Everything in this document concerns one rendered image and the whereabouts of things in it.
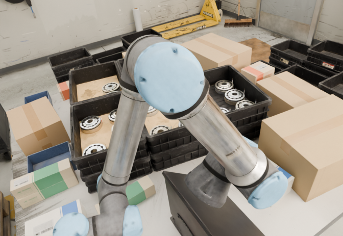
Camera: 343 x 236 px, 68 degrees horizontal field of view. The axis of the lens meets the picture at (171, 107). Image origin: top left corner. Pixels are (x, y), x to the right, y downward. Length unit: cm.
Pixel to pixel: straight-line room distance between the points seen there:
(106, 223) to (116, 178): 12
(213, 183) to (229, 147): 26
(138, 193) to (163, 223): 15
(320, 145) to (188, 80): 76
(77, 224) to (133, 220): 12
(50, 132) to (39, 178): 30
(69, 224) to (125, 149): 20
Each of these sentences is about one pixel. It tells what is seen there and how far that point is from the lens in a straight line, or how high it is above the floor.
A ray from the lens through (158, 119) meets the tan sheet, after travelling 128.
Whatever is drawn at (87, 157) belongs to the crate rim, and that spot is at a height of 93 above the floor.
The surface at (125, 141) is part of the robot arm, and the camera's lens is 65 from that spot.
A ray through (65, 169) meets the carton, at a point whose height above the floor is 82.
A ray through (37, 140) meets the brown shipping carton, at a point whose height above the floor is 80.
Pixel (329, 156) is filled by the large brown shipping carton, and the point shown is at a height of 90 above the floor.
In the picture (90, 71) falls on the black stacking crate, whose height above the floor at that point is 90.
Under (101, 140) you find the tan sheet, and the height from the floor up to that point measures 83.
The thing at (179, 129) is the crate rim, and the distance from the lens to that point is 106.
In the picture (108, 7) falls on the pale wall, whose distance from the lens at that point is 445.
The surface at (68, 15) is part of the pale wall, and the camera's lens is 433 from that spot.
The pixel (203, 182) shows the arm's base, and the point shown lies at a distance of 83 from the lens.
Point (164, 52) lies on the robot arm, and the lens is 43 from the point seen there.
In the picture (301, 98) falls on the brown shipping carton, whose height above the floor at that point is 86.
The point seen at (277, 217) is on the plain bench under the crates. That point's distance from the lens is 111.
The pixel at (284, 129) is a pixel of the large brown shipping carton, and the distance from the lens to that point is 114.
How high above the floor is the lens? 164
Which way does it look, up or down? 37 degrees down
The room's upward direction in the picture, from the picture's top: 7 degrees counter-clockwise
